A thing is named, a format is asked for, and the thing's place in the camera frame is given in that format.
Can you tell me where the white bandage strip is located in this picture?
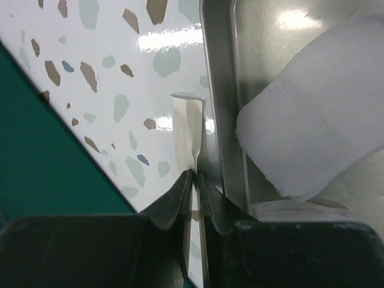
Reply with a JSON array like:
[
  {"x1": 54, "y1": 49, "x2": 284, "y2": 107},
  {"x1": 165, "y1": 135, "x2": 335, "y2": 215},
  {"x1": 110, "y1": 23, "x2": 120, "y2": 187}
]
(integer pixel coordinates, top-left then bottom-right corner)
[{"x1": 171, "y1": 94, "x2": 204, "y2": 172}]

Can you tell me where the white gauze pad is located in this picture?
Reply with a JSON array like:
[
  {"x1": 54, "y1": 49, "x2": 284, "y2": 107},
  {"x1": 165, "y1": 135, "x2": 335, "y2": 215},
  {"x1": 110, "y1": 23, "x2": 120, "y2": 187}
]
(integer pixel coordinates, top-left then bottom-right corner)
[
  {"x1": 236, "y1": 15, "x2": 383, "y2": 200},
  {"x1": 253, "y1": 167, "x2": 383, "y2": 223}
]

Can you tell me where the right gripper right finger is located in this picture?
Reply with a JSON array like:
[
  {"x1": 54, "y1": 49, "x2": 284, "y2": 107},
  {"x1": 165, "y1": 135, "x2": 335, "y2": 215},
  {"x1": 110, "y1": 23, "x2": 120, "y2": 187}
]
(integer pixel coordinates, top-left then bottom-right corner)
[{"x1": 196, "y1": 172, "x2": 256, "y2": 287}]

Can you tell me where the green surgical cloth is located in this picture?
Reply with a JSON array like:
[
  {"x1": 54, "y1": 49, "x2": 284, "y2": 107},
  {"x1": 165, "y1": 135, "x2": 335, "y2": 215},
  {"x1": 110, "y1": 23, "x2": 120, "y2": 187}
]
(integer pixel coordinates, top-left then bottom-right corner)
[{"x1": 0, "y1": 40, "x2": 199, "y2": 288}]

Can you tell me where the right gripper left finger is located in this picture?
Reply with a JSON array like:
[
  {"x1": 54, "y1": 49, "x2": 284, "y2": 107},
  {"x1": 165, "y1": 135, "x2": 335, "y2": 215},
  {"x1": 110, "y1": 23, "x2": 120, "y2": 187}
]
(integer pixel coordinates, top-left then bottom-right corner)
[{"x1": 140, "y1": 169, "x2": 193, "y2": 278}]

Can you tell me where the metal tray tin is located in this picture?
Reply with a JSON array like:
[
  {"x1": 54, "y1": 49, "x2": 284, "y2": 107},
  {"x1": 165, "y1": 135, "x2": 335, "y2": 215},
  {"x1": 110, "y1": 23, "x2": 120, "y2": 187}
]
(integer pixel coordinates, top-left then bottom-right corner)
[{"x1": 201, "y1": 1, "x2": 383, "y2": 217}]

